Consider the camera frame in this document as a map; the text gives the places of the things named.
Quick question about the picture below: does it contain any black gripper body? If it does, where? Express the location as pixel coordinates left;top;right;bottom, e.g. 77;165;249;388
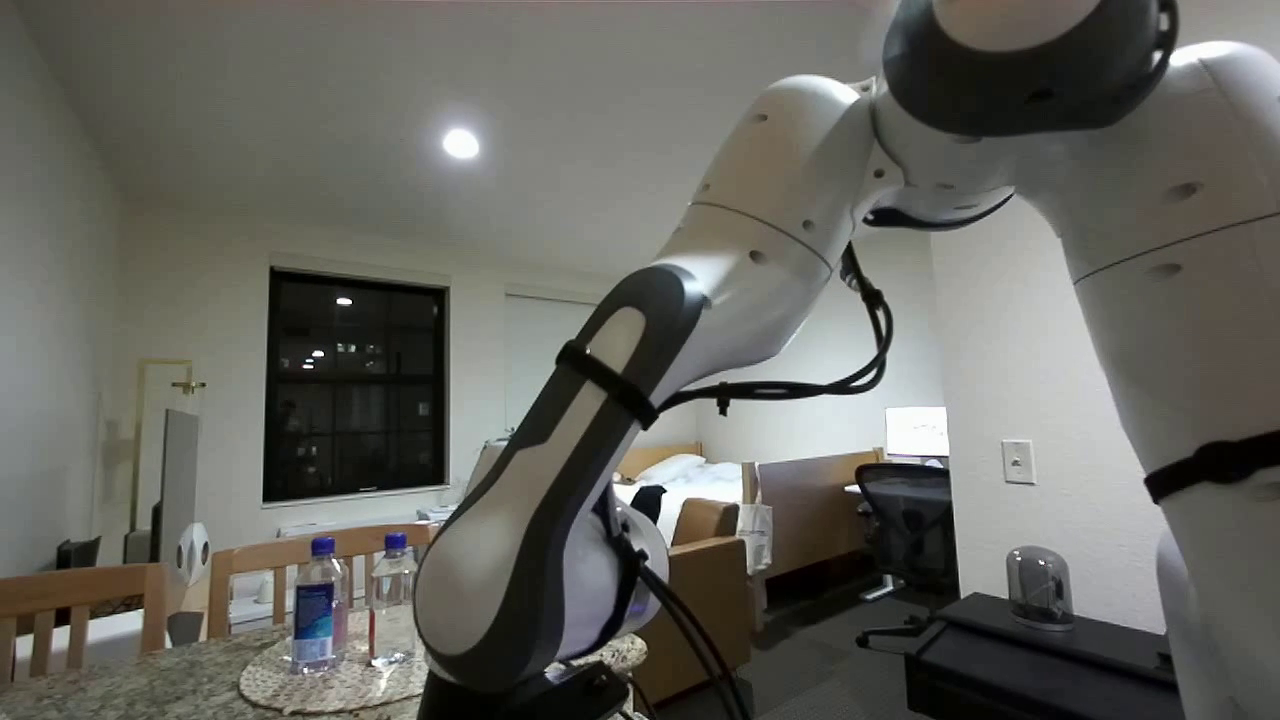
424;660;633;720

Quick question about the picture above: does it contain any clear water bottle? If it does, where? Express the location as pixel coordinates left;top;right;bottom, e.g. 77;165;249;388
368;532;424;673

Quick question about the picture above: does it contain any round glass plate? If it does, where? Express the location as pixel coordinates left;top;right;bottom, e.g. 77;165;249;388
238;637;432;714

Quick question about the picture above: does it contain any tan armchair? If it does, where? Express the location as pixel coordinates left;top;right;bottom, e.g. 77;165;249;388
633;494;758;708

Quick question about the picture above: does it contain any water bottle blue label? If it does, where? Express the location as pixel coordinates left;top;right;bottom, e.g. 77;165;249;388
287;532;351;674

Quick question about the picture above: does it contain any bed with white bedding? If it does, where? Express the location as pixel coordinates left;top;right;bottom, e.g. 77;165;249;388
614;444;758;544

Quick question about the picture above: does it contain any wooden chair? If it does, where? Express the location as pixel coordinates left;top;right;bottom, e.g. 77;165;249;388
0;558;172;683
206;519;435;644

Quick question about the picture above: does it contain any white window blind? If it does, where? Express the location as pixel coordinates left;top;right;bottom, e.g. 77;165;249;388
502;293;614;444

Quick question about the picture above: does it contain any wooden desk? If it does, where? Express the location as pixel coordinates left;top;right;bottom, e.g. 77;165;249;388
754;446;952;583

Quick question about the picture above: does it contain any dark window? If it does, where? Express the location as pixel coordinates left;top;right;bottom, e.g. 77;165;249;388
260;265;453;509

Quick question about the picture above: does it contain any small white device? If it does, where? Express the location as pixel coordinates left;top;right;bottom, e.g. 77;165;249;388
172;519;218;583

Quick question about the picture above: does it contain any tall grey panel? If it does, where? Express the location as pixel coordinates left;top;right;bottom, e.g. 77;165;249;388
158;404;206;562

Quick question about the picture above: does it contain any black office chair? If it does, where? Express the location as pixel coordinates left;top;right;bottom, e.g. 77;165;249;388
851;459;960;650

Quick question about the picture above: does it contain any white laptop screen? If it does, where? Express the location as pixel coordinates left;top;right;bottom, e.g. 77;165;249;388
886;404;952;467

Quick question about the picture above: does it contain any black equipment case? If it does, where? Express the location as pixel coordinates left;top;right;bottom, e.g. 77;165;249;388
899;593;1191;720

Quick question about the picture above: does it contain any grey cylindrical device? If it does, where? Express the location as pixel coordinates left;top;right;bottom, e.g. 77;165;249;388
1004;544;1078;622

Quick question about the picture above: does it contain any round ceiling light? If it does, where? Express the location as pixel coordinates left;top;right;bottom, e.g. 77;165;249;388
435;121;488;168

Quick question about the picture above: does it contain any black velcro strap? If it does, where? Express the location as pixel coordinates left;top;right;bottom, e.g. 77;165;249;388
551;335;666;431
1142;429;1280;509

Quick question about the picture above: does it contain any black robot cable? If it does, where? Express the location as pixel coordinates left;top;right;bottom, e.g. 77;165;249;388
593;240;897;720

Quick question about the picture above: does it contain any white light switch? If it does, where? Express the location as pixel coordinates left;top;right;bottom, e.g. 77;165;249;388
1002;437;1042;487

